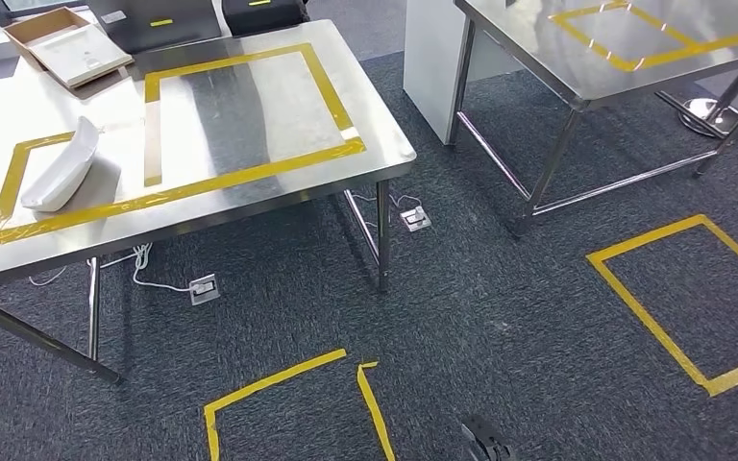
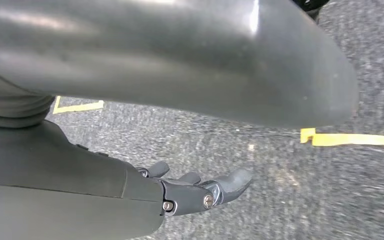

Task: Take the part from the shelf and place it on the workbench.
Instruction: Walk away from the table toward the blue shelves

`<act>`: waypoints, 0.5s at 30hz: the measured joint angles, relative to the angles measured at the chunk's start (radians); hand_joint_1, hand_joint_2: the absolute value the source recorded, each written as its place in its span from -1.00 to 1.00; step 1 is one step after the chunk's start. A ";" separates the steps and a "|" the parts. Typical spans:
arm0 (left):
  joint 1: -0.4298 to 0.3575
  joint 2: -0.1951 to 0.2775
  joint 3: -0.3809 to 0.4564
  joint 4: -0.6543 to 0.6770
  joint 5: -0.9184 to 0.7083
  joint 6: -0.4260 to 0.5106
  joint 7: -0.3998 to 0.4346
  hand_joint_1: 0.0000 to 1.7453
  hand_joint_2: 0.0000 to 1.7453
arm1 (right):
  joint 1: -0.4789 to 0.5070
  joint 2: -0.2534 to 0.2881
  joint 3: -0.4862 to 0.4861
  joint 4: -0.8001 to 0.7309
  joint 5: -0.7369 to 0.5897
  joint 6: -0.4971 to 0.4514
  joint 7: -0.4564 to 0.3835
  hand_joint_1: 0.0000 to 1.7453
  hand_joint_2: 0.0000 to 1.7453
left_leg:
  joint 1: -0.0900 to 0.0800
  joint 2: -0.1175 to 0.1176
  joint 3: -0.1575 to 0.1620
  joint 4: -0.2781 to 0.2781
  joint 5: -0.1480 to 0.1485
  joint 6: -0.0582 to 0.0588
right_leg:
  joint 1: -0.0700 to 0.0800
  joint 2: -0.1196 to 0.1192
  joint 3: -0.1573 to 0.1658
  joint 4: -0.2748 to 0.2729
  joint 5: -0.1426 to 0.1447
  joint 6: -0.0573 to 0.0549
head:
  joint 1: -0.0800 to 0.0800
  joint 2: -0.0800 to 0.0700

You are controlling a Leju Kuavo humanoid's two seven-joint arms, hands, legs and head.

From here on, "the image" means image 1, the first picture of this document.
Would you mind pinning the yellow floor tape square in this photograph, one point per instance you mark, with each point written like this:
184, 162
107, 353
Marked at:
273, 380
636, 305

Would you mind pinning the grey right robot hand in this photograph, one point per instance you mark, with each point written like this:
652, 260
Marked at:
483, 439

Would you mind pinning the white label sticker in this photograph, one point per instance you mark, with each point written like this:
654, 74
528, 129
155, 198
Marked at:
114, 17

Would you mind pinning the brown cardboard box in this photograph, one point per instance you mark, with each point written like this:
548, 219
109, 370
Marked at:
22, 32

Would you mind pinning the chrome stanchion base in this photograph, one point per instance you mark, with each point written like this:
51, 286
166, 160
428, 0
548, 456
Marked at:
700, 118

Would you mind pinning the yellow tape rectangle outline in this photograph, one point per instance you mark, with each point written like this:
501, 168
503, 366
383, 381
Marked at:
321, 83
662, 59

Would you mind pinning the small yellow sticker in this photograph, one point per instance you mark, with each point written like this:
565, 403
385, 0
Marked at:
259, 2
161, 22

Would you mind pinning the small yellow tape piece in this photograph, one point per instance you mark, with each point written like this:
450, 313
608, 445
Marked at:
51, 139

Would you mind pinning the white cabinet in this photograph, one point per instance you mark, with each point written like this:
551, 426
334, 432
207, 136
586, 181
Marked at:
426, 70

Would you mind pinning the stainless steel workbench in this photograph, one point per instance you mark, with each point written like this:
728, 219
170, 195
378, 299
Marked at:
267, 95
522, 38

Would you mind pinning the black carrying case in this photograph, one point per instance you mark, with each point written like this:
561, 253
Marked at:
267, 19

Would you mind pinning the yellow tape corner mark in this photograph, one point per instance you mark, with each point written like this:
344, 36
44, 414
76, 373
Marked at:
9, 181

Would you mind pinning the white plastic car part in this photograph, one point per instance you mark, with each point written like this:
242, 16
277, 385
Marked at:
66, 168

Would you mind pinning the metal floor socket box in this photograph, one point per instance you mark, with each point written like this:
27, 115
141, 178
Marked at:
205, 289
415, 219

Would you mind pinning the white flat pad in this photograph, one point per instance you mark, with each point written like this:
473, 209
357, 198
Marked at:
82, 54

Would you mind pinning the black flat device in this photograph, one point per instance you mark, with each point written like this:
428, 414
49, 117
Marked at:
184, 28

